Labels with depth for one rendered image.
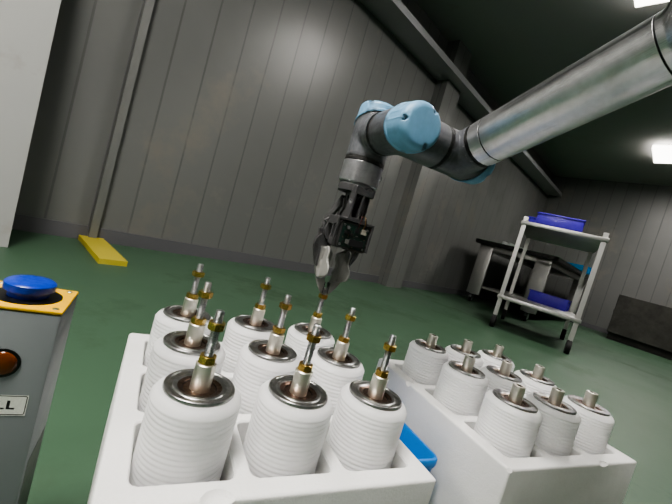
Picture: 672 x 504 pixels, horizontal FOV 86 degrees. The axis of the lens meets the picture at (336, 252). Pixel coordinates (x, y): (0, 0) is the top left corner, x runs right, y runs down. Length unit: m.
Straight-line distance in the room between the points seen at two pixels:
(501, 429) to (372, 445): 0.29
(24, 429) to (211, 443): 0.17
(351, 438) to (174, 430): 0.22
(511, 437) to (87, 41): 2.44
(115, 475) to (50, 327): 0.15
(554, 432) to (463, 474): 0.19
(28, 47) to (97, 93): 0.45
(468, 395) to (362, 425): 0.34
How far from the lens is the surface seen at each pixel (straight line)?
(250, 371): 0.55
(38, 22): 2.15
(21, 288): 0.44
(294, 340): 0.69
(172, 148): 2.54
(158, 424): 0.42
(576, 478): 0.86
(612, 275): 8.14
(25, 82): 2.07
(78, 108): 2.43
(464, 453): 0.75
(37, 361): 0.44
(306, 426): 0.45
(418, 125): 0.57
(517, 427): 0.73
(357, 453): 0.52
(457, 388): 0.80
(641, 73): 0.53
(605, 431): 0.95
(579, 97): 0.55
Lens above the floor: 0.46
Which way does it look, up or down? 4 degrees down
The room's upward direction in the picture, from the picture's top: 16 degrees clockwise
